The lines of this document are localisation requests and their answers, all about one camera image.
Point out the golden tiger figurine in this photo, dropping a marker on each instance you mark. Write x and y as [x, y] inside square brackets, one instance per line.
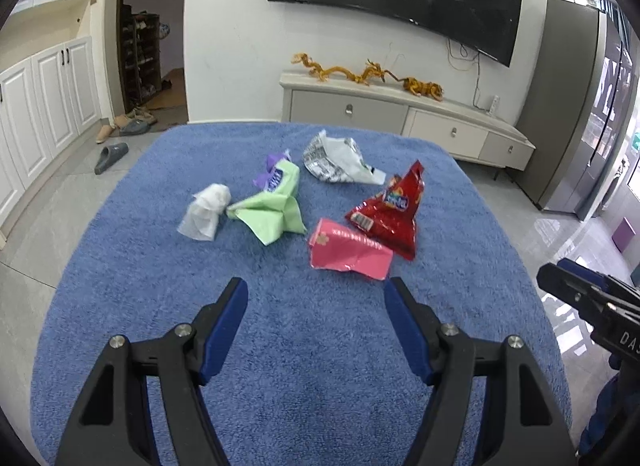
[422, 87]

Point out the white crumpled tissue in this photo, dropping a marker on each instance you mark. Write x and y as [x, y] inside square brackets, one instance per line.
[205, 211]

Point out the dark shoe rack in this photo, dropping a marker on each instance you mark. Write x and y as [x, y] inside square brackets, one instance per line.
[140, 55]

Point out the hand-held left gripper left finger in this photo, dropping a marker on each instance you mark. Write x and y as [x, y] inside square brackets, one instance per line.
[225, 331]

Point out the blue white round object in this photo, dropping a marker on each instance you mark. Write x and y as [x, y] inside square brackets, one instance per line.
[164, 29]

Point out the person's right forearm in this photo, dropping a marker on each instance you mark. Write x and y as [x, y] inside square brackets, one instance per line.
[600, 421]

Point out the grey slipper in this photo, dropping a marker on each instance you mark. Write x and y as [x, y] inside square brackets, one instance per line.
[134, 128]
[111, 156]

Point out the red snack bag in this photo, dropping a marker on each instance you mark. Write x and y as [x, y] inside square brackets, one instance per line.
[395, 211]

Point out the white printed plastic bag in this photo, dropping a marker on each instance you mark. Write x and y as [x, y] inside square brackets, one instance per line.
[330, 155]

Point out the grey white television cabinet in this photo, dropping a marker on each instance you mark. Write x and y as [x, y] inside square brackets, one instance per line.
[345, 108]

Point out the blue fluffy mat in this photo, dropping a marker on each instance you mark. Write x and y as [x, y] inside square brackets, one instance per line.
[300, 396]

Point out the pile of shoes at door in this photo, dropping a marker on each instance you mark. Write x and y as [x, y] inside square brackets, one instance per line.
[131, 117]

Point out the pink wrapper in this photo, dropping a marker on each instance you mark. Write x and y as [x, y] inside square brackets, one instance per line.
[345, 248]

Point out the dark doormat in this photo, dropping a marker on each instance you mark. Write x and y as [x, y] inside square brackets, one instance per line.
[170, 118]

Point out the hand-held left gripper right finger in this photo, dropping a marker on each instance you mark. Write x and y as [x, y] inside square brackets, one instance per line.
[410, 331]

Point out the green wipe packet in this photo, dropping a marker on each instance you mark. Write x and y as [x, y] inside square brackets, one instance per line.
[270, 206]

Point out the beige slipper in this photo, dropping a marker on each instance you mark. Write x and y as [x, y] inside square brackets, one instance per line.
[105, 133]

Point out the golden dragon figurine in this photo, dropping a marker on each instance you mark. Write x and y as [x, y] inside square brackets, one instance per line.
[372, 73]
[330, 70]

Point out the white wall cupboards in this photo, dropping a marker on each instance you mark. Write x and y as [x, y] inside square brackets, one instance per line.
[30, 110]

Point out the purple box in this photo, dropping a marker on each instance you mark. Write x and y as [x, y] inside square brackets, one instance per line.
[625, 236]

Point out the white power strip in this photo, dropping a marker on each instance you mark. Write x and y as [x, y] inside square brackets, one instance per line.
[494, 104]

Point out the grey refrigerator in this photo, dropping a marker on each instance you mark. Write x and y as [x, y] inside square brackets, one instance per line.
[560, 105]

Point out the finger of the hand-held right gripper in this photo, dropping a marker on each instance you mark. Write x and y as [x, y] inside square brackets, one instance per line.
[570, 291]
[580, 268]

